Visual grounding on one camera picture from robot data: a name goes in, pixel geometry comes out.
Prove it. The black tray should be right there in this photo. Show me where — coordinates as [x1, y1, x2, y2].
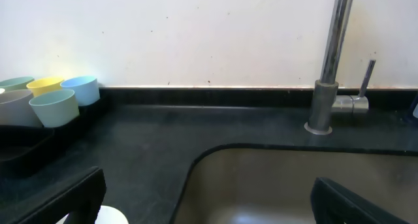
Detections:
[0, 98, 106, 180]

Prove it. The yellow cup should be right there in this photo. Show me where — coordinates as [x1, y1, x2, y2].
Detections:
[26, 76, 65, 98]

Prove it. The steel sink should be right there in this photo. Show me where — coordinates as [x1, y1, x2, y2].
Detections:
[172, 144, 418, 224]

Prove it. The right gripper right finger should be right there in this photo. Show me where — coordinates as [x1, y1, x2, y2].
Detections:
[310, 177, 412, 224]

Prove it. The blue cup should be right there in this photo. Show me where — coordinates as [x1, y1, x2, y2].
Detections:
[60, 75, 101, 107]

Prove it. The grey cup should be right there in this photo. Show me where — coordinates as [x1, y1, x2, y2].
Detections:
[0, 89, 42, 127]

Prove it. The steel tap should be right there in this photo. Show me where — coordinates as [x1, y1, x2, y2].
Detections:
[304, 0, 377, 136]

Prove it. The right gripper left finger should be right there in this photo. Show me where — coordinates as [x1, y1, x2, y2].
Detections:
[9, 166, 108, 224]

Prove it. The green cup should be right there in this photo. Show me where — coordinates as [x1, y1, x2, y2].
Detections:
[28, 88, 80, 129]
[0, 76, 35, 92]

